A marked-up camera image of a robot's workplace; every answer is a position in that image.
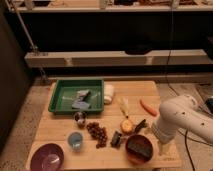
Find dark blackboard eraser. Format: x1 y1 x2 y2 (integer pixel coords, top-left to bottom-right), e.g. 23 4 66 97
127 137 153 160

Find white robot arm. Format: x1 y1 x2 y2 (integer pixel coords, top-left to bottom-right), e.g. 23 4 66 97
151 94 213 155

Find green plastic tray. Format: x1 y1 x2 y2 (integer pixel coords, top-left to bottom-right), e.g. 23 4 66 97
48 78 104 115

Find orange brown bowl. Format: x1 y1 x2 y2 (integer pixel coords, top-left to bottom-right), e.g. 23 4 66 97
125 135 153 165

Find dark eggplant toy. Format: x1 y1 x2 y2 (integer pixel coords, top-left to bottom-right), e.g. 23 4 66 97
134 119 148 134

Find orange carrot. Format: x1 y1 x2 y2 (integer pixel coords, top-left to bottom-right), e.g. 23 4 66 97
140 99 158 117

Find small dark green block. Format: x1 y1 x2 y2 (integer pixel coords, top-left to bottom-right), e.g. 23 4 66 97
110 131 122 148

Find bunch of dark grapes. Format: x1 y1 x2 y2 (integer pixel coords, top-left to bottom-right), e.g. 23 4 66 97
86 122 108 148

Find white rolled towel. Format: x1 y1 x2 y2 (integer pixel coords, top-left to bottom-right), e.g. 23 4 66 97
104 84 114 104

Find light blue cup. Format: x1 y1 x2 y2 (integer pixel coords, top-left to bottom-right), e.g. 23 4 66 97
68 132 83 150

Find grey shelf beam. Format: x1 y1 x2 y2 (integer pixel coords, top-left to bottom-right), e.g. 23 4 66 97
25 49 213 68

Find grey cloth pieces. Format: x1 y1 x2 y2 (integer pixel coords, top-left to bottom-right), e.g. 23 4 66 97
72 89 90 109

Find purple bowl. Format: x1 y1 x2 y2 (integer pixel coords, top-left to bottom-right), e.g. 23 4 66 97
30 143 64 171

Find metal diagonal pole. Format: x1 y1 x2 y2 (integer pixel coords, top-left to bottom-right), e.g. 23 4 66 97
7 0 48 83

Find black floor cable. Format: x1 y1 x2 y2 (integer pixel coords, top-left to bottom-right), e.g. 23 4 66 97
165 76 213 171

